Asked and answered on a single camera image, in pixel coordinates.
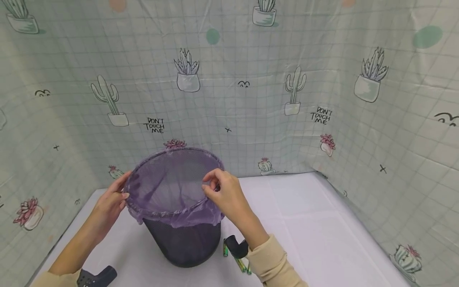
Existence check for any person's right forearm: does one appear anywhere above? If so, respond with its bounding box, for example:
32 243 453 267
235 215 310 287

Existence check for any purple plastic bin liner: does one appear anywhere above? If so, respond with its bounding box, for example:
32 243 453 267
124 147 226 229

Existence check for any person's left hand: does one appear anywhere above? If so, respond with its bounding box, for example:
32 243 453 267
91 171 133 232

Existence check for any black mesh trash can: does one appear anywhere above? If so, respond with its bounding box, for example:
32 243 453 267
124 147 226 268

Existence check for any person's right hand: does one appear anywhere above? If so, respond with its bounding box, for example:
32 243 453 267
202 168 257 232

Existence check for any person's left forearm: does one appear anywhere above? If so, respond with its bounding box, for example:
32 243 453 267
30 215 107 287

